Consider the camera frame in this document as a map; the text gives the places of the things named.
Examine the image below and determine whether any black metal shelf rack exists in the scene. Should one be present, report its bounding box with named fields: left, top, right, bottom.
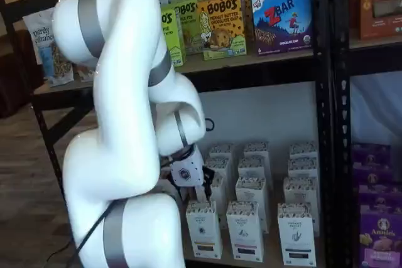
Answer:
left=0, top=0, right=332, bottom=268
left=329, top=0, right=402, bottom=268

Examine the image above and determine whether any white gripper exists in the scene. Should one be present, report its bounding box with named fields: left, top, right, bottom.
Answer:
left=170, top=150, right=218, bottom=203

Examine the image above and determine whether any dark brown couch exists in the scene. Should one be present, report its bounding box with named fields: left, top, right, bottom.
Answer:
left=0, top=28, right=36, bottom=119

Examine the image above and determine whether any white tea box yellow strip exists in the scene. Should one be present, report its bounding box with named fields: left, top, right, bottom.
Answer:
left=204, top=156, right=234, bottom=181
left=208, top=142, right=236, bottom=163
left=185, top=200, right=224, bottom=261

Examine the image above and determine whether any blue Z Bar box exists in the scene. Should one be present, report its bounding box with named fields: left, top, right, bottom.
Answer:
left=250, top=0, right=315, bottom=57

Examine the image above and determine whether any white translucent plastic sheet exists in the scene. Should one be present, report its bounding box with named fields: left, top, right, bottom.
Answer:
left=349, top=72, right=402, bottom=148

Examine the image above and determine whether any long black robot cable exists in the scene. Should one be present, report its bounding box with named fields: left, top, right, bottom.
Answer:
left=43, top=201, right=128, bottom=264

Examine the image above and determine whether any purple Annie's box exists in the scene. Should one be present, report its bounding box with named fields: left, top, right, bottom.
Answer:
left=350, top=143, right=393, bottom=168
left=359, top=204, right=402, bottom=268
left=357, top=183, right=402, bottom=211
left=352, top=163, right=395, bottom=189

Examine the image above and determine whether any orange brown snack box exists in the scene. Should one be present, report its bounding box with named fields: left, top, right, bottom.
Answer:
left=359, top=0, right=402, bottom=41

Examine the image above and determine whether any white tea box dark strip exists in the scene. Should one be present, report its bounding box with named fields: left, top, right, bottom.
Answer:
left=277, top=201, right=317, bottom=266
left=286, top=156, right=318, bottom=181
left=288, top=141, right=318, bottom=161
left=282, top=175, right=321, bottom=238

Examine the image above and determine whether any white tea box pink strip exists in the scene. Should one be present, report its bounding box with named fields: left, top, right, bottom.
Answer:
left=234, top=175, right=268, bottom=234
left=237, top=156, right=268, bottom=181
left=225, top=200, right=264, bottom=263
left=242, top=141, right=270, bottom=161

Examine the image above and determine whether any granola bag blue label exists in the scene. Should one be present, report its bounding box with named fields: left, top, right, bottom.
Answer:
left=22, top=6, right=75, bottom=88

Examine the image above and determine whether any granola bag orange label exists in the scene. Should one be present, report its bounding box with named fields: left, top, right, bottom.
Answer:
left=73, top=62, right=95, bottom=83

